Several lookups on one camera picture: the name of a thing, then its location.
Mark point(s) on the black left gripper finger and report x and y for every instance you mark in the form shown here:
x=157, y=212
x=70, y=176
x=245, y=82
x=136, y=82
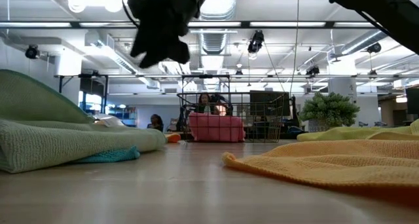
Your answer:
x=178, y=50
x=147, y=50

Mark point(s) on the pink microfiber towel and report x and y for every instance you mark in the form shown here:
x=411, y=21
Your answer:
x=216, y=127

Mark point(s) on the teal microfiber towel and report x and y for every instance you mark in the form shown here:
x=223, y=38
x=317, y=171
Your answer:
x=111, y=156

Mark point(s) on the light green microfiber towel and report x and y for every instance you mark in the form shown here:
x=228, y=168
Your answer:
x=65, y=142

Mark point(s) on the yellow microfiber towel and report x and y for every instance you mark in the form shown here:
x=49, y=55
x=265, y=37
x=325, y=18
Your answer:
x=343, y=134

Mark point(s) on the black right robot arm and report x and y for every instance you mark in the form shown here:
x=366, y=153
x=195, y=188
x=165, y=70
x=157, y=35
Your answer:
x=386, y=8

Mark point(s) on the person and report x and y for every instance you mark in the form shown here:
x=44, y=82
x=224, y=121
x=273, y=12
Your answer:
x=155, y=120
x=222, y=108
x=203, y=103

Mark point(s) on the blue lit shelf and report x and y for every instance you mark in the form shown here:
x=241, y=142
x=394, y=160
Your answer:
x=126, y=116

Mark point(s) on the black metal rack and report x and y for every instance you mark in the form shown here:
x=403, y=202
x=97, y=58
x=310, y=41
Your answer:
x=82, y=76

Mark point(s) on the black ceiling spotlight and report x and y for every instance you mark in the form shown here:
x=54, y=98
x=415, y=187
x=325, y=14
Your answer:
x=373, y=48
x=312, y=70
x=255, y=42
x=31, y=52

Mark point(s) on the black monitor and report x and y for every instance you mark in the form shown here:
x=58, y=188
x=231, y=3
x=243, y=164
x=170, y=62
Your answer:
x=413, y=101
x=268, y=103

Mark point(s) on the potted green succulent plant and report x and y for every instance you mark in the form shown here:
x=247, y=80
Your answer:
x=329, y=109

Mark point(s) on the silver ventilation duct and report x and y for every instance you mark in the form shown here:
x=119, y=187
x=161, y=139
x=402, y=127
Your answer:
x=214, y=40

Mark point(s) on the black overhead light rail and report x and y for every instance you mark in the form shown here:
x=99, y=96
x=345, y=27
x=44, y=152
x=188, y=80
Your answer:
x=329, y=24

